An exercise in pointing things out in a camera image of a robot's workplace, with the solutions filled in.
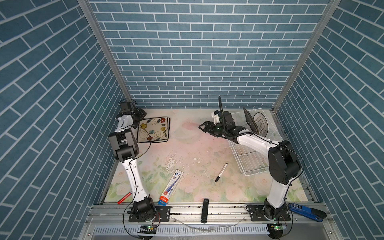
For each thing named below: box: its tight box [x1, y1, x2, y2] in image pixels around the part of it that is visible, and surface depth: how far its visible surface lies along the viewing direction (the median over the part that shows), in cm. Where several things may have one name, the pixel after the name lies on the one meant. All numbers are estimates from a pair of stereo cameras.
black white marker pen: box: [215, 162, 229, 183], surface depth 88 cm
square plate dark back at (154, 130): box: [137, 116, 171, 143], surface depth 106 cm
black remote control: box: [201, 198, 209, 224], surface depth 77 cm
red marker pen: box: [117, 191, 132, 205], surface depth 79 cm
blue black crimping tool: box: [288, 203, 327, 223], surface depth 74 cm
